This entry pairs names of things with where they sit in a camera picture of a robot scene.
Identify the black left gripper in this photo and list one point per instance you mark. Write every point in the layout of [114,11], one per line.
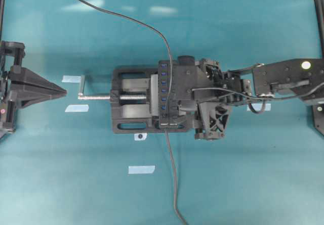
[21,76]

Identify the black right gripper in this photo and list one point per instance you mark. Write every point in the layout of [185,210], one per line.
[206,95]

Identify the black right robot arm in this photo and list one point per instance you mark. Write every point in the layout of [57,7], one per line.
[289,79]

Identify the black multi-port USB hub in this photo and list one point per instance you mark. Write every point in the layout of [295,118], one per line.
[169,116]

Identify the blue tape strip upper left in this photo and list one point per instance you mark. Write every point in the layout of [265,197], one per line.
[71,79]

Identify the blue tape strip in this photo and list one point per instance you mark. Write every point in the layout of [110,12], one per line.
[141,169]
[71,79]
[77,108]
[258,107]

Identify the blue tape strip middle left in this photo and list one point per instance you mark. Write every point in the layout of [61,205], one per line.
[77,108]

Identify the blue tape strip right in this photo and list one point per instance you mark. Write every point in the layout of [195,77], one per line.
[258,107]

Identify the black bench vise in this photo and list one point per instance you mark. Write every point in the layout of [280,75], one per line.
[136,116]

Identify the blue tape with black dot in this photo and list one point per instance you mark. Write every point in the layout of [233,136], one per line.
[140,136]

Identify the blue tape strip bottom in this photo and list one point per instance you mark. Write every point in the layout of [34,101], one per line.
[141,169]

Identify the silver vise screw with handle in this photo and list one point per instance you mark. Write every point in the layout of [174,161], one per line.
[105,97]

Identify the black frame post left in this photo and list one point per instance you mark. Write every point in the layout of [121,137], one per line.
[2,2]

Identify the black frame post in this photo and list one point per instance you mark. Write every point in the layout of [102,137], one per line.
[319,14]
[2,2]

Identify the black frame post right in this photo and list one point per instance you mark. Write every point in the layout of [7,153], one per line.
[319,14]

